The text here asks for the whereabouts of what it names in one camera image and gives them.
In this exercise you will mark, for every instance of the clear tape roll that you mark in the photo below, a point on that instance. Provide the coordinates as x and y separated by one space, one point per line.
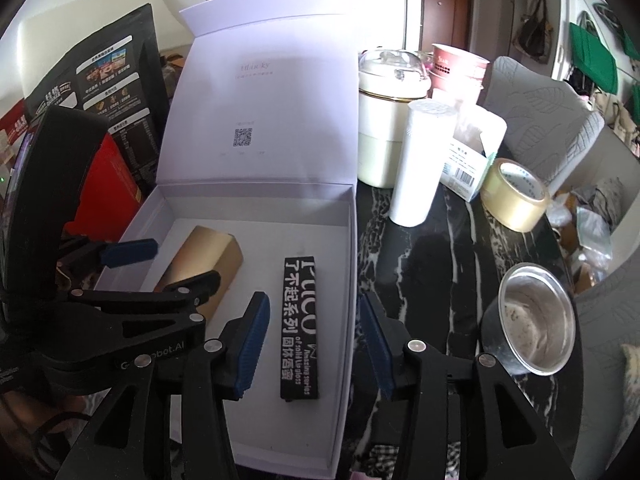
505 205

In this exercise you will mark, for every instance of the black snack bag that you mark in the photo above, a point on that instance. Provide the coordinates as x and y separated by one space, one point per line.
125 95

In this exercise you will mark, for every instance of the white plastic packet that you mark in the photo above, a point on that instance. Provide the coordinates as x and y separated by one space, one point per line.
480 125

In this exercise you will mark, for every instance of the black printed slim box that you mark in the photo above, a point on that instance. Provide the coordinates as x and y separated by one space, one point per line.
300 330

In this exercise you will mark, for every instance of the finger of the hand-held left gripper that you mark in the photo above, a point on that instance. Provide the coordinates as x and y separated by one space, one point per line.
130 252
200 282

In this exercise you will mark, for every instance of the brown door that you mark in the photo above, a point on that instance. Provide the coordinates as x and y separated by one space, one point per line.
445 10

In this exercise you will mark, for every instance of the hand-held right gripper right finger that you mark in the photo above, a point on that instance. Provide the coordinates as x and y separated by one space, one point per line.
375 345

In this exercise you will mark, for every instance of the red printed packet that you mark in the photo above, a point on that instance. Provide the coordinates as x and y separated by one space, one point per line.
12 127

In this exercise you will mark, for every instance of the pile of plastic bags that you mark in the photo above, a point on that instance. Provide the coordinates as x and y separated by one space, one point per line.
590 225

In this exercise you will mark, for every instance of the gold box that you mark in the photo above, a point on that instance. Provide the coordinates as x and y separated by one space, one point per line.
210 255

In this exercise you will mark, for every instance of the steel bowl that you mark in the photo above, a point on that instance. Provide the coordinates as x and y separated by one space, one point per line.
530 320

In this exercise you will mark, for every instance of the white gift box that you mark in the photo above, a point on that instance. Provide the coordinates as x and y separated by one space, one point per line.
260 85

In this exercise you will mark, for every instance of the black white checked cloth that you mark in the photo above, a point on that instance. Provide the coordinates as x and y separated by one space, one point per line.
380 454

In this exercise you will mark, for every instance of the grey leaf-pattern cushion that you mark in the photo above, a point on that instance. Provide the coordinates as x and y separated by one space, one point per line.
610 320
530 105

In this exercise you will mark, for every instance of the green bag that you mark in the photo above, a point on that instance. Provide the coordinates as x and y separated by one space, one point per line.
592 55

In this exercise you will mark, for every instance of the white kettle with glass lid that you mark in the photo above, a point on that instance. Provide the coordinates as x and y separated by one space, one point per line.
380 145

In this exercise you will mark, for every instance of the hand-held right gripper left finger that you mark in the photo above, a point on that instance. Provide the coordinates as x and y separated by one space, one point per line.
252 345

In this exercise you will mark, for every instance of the pink paper cup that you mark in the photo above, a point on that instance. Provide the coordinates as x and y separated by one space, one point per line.
460 60
457 85

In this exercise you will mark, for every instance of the brown hanging bag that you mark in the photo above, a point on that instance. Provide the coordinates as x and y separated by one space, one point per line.
532 30

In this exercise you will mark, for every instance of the red box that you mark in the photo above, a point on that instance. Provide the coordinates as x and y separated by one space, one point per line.
107 180

